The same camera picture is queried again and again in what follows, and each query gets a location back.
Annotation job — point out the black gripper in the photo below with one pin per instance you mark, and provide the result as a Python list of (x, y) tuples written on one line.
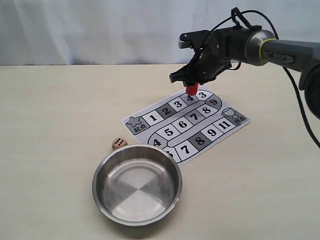
[(206, 64)]

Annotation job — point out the red cylinder game piece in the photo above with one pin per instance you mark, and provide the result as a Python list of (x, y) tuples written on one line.
[(192, 90)]

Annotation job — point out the wooden die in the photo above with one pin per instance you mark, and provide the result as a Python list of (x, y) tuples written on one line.
[(118, 142)]

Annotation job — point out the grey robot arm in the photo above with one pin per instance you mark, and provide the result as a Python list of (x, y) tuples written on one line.
[(257, 47)]

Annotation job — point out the paper number game board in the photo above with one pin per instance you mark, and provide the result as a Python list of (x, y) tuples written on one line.
[(185, 126)]

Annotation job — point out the steel round bowl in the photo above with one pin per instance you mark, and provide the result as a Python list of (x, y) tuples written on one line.
[(137, 185)]

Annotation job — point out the white backdrop curtain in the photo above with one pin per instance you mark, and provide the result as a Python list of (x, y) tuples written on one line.
[(114, 32)]

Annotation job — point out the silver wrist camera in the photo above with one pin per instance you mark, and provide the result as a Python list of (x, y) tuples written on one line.
[(193, 40)]

